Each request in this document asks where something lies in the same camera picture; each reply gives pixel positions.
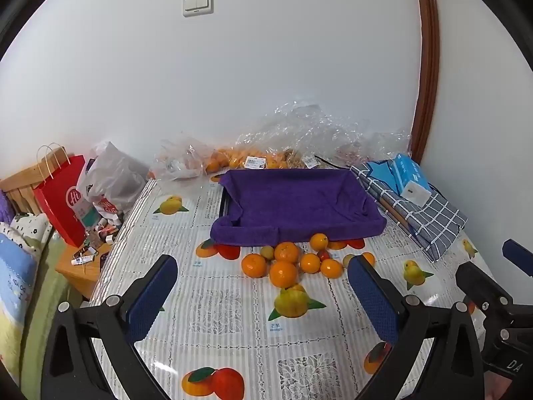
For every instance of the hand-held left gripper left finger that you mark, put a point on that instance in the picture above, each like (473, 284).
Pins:
(152, 296)

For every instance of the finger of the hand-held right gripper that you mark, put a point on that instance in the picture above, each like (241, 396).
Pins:
(518, 256)
(479, 284)

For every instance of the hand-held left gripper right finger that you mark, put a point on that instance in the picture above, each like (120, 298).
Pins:
(372, 296)

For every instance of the orange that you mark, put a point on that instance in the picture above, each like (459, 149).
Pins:
(369, 258)
(283, 273)
(319, 241)
(254, 265)
(310, 263)
(286, 253)
(331, 268)

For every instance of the small yellow green fruit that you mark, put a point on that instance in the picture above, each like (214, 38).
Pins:
(347, 260)
(267, 253)

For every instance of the small red fruit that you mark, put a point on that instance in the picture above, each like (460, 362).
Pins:
(323, 255)

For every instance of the purple towel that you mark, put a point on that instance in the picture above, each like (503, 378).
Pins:
(291, 204)

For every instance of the person's right hand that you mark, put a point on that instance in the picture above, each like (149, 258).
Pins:
(497, 389)

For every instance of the wooden nightstand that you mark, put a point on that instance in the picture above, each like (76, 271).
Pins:
(79, 273)

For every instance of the grey checked cloth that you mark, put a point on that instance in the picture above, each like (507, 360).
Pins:
(433, 221)

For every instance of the white tube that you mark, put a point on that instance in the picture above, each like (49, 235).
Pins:
(82, 261)

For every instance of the wooden stick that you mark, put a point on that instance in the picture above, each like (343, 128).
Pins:
(395, 213)

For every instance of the fruit print tablecloth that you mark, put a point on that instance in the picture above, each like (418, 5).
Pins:
(233, 333)

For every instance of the green bedsheet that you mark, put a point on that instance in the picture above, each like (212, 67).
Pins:
(43, 300)

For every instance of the blue tissue box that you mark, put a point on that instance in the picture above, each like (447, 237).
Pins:
(410, 179)

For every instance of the blue paper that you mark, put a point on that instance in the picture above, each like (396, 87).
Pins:
(381, 173)

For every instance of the white plastic bag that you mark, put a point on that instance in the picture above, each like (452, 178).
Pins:
(112, 175)

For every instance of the red paper bag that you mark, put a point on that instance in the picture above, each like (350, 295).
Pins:
(60, 204)

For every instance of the blue printed pillow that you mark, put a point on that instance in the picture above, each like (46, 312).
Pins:
(14, 283)

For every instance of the clear plastic bag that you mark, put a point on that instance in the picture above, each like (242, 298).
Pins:
(179, 160)

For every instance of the white dotted pillow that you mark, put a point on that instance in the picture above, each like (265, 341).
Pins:
(29, 229)

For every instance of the clear bag of oranges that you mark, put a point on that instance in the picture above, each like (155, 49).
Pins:
(233, 159)

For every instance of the clear plastic wrap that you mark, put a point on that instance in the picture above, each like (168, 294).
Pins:
(324, 133)

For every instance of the purple cloth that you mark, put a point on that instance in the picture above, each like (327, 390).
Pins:
(5, 208)

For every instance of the wooden headboard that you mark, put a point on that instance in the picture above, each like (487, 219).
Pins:
(18, 185)

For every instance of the wooden door frame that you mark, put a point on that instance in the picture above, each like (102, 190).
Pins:
(429, 71)

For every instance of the white light switch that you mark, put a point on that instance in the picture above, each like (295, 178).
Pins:
(198, 3)

